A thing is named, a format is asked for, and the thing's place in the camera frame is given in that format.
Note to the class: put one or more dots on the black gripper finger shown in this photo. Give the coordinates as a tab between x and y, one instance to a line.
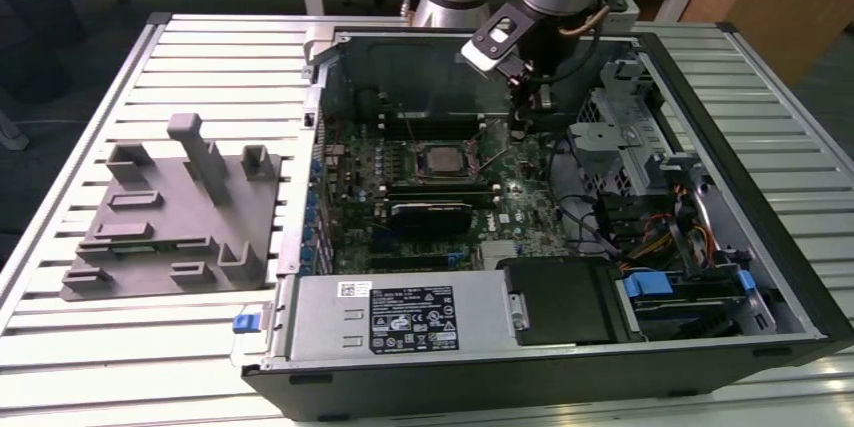
544	97
522	112

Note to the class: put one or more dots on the silver CPU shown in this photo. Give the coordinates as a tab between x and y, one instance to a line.
447	159

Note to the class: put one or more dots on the CPU socket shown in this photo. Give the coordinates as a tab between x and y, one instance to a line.
421	167

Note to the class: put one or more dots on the small grey electronics box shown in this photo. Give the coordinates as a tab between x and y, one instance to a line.
622	9

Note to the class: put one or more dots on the silver perforated drive cage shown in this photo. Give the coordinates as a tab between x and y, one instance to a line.
604	144

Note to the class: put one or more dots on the black RAM slot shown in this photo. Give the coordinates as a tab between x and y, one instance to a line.
441	190
434	118
441	196
441	185
434	128
434	123
434	133
483	201

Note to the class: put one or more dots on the green motherboard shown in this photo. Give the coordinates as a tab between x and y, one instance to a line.
534	217

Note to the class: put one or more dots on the small black graphics card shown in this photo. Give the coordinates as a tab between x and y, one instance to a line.
430	224

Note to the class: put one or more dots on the silver finned heatsink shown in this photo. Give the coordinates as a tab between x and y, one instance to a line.
499	253

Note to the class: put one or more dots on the wooden cabinet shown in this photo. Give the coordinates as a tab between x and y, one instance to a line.
788	7

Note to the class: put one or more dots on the hard disk in blue carrier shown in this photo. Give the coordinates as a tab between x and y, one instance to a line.
650	286

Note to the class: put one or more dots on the blue plastic tab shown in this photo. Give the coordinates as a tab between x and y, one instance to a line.
746	281

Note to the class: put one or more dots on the grey power supply unit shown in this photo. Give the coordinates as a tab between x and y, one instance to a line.
314	307

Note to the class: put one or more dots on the grey parts rack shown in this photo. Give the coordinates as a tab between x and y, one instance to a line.
194	227

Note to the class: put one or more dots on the black silver PC case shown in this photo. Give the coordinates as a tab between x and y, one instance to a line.
467	387

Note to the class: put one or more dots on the blue case latch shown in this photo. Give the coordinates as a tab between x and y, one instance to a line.
246	323

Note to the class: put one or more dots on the green RAM stick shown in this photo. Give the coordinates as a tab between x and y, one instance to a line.
137	248

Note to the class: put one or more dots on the grey chair base leg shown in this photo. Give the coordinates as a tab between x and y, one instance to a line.
12	137

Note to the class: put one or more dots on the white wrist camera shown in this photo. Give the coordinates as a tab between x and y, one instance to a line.
481	54

